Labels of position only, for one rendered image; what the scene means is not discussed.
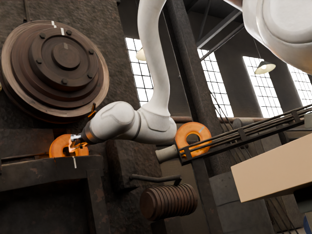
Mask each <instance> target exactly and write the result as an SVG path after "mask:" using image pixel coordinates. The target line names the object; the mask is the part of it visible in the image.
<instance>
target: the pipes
mask: <svg viewBox="0 0 312 234"><path fill-rule="evenodd" d="M244 27H245V25H244V23H242V24H241V25H240V26H239V27H237V28H236V29H235V30H234V31H232V32H231V33H230V34H229V35H228V36H227V37H225V38H224V39H223V40H222V41H221V42H219V43H218V44H217V45H216V46H214V47H213V48H212V49H211V50H210V51H208V52H207V53H206V54H205V55H203V56H202V57H201V58H200V59H201V62H202V61H203V60H204V59H205V58H207V57H208V56H209V55H210V54H212V53H213V52H214V51H216V50H217V49H218V48H219V47H220V46H222V45H223V44H224V43H226V42H227V41H228V40H229V39H230V38H232V37H233V36H234V35H235V34H236V33H238V32H239V31H240V30H241V29H243V28H244ZM170 118H172V119H173V120H174V122H175V123H176V124H186V123H189V122H193V121H192V118H191V117H170ZM236 118H239V117H228V120H229V121H230V123H231V124H233V121H234V120H235V119H236ZM218 119H219V121H220V123H221V124H223V121H222V119H221V118H220V117H218ZM252 119H253V121H254V123H256V122H259V121H261V120H264V119H267V118H252ZM223 120H224V122H225V123H226V124H228V123H229V122H228V121H227V119H226V118H225V117H223ZM286 131H312V129H289V130H286ZM299 138H301V137H289V141H294V140H296V139H299ZM197 142H198V141H187V143H188V144H189V145H191V144H194V143H197ZM172 145H174V144H173V142H168V143H165V144H156V147H163V146H172Z"/></svg>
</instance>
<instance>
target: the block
mask: <svg viewBox="0 0 312 234"><path fill-rule="evenodd" d="M105 145H106V150H107V155H108V160H109V166H110V172H111V177H112V183H113V188H114V192H115V193H116V194H120V193H128V192H131V191H133V190H135V189H137V188H138V187H139V181H138V180H135V179H133V180H132V181H130V180H129V176H130V175H131V174H134V175H137V170H136V165H135V161H134V156H133V152H132V147H131V143H130V140H111V139H109V140H108V141H106V143H105Z"/></svg>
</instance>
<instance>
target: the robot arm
mask: <svg viewBox="0 0 312 234"><path fill-rule="evenodd" d="M224 1H226V2H227V3H229V4H230V5H232V6H234V7H236V8H237V9H239V10H241V11H242V13H243V20H244V25H245V28H246V30H247V31H248V32H249V34H251V35H252V36H253V37H254V38H255V39H257V40H258V41H259V42H260V43H262V44H263V45H264V46H265V47H267V48H268V49H269V50H270V51H271V52H272V53H273V54H274V55H276V56H277V57H278V58H279V59H281V60H282V61H284V62H285V63H287V64H289V65H290V66H292V67H294V68H296V69H298V70H300V71H302V72H304V73H307V74H309V75H312V0H224ZM165 2H166V0H140V2H139V8H138V17H137V24H138V33H139V38H140V41H141V45H142V48H143V52H144V55H145V58H146V61H147V65H148V68H149V71H150V75H151V78H152V82H153V88H154V89H153V95H152V97H151V99H150V101H149V102H147V103H145V104H143V105H142V107H141V108H140V109H138V110H137V111H136V110H134V109H133V107H132V106H131V105H130V104H129V103H127V102H122V101H118V102H113V103H111V104H108V105H106V106H105V107H103V108H102V109H101V110H100V111H98V112H97V114H96V115H95V116H94V118H93V119H91V120H90V121H89V122H88V123H87V124H86V126H85V127H84V128H83V130H82V133H79V134H78V135H77V136H76V135H73V134H71V135H70V136H71V138H70V140H69V145H68V146H69V152H74V151H75V150H77V149H79V148H80V149H83V146H85V147H87V146H89V145H95V144H97V143H103V142H105V141H107V140H109V139H111V140H131V141H135V142H137V143H144V144H165V143H168V142H170V141H171V140H172V139H173V138H174V137H175V135H176V123H175V122H174V120H173V119H172V118H170V113H169V111H168V102H169V91H170V87H169V77H168V73H167V69H166V64H165V60H164V56H163V51H162V46H161V42H160V38H159V32H158V20H159V15H160V12H161V10H162V8H163V6H164V4H165Z"/></svg>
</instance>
